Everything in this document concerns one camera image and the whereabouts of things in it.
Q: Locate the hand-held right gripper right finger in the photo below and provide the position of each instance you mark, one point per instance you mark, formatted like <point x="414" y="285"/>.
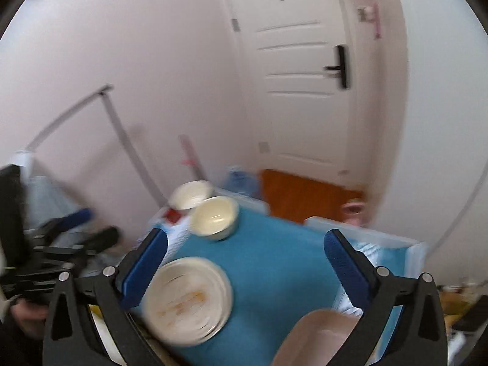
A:
<point x="345" y="270"/>

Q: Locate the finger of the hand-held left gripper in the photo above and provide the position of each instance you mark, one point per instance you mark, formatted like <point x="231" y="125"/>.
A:
<point x="101" y="238"/>
<point x="76" y="216"/>

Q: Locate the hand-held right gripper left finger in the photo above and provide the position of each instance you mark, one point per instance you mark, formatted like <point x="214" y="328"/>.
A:
<point x="146" y="267"/>

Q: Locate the cartoon print plate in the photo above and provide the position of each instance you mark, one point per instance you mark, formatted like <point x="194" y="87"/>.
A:
<point x="186" y="301"/>

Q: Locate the brown square bowl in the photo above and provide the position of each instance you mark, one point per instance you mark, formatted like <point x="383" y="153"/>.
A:
<point x="316" y="339"/>

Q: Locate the cream bowl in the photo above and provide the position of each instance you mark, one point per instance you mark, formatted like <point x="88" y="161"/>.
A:
<point x="213" y="217"/>

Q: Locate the white bowl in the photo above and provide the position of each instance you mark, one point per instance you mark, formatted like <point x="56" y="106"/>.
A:
<point x="190" y="194"/>

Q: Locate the plain white plate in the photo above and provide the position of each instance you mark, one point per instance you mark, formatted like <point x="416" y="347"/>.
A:
<point x="229" y="301"/>

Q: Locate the person's left forearm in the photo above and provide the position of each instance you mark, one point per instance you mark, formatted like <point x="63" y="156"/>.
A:
<point x="26" y="314"/>

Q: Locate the grey hanging garment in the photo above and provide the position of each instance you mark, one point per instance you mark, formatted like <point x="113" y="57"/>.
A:
<point x="49" y="198"/>

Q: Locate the small red item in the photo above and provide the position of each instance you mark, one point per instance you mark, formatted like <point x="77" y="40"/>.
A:
<point x="174" y="215"/>

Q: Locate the pink slippers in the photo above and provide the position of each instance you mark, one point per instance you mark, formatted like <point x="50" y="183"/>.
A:
<point x="352" y="209"/>

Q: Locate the blue patterned tablecloth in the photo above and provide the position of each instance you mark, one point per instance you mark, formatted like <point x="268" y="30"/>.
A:
<point x="282" y="267"/>

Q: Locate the white hanging garment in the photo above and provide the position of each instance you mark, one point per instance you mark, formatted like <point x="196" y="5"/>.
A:
<point x="23" y="164"/>

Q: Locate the black clothes rack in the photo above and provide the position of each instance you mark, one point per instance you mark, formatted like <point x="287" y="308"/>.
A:
<point x="122" y="133"/>

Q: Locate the blue water bottle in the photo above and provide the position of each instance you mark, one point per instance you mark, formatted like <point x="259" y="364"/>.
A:
<point x="244" y="183"/>

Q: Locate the white panel door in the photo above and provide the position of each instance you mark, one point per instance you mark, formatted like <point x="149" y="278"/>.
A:
<point x="301" y="122"/>

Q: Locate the white wardrobe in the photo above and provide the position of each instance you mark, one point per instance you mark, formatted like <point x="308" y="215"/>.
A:
<point x="438" y="122"/>

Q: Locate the wall light switch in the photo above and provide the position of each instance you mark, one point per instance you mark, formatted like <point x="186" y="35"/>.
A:
<point x="365" y="12"/>

